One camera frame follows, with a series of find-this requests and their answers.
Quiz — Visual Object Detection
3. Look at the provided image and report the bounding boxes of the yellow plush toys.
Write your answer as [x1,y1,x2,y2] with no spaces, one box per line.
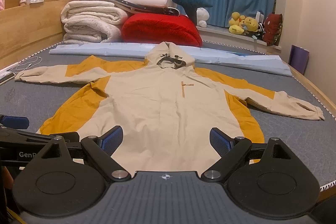
[228,12,260,35]

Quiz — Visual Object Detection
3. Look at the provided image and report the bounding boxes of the smartphone on bed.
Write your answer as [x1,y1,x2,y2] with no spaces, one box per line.
[0,71,15,85]

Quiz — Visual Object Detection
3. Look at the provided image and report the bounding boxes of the cream folded blanket stack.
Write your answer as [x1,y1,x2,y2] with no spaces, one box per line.
[60,1,129,44]

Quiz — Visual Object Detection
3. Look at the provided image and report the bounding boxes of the dark red plush cushion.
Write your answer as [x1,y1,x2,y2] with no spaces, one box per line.
[262,13,283,46]

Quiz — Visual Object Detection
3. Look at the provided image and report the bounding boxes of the light blue folded sheet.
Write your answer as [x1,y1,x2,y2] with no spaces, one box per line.
[50,42,292,77]

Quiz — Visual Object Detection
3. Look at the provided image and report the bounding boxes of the white folded duvet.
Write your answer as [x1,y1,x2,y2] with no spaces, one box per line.
[99,0,180,16]

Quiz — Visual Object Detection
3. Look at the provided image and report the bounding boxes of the white plush toy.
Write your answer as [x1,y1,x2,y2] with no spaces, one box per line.
[197,7,210,28]

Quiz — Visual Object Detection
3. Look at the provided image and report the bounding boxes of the red folded blanket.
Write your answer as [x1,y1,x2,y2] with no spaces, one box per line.
[121,14,202,47]

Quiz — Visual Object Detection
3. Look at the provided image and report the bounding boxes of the purple mat roll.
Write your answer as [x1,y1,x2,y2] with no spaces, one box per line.
[288,45,309,75]

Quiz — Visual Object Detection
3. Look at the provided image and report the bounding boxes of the beige and mustard hoodie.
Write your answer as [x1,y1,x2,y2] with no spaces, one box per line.
[15,56,324,174]

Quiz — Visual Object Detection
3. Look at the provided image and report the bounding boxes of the white charging cable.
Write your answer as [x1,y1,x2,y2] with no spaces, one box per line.
[11,56,43,72]

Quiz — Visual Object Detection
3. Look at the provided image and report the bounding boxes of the wooden bed headboard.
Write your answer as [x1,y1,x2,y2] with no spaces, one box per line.
[0,0,72,69]

